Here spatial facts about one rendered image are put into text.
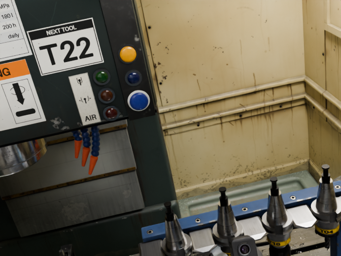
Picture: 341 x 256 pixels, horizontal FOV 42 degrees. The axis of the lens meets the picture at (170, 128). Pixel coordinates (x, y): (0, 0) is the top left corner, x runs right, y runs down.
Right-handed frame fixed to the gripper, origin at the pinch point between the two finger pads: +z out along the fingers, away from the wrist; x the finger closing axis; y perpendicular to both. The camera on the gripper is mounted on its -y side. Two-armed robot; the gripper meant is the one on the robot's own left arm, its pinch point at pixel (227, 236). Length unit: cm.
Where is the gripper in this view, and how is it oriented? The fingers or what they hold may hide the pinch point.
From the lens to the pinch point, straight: 99.4
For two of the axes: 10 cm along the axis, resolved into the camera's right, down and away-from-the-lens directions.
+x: 9.8, -1.9, 0.6
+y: 1.5, 8.8, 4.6
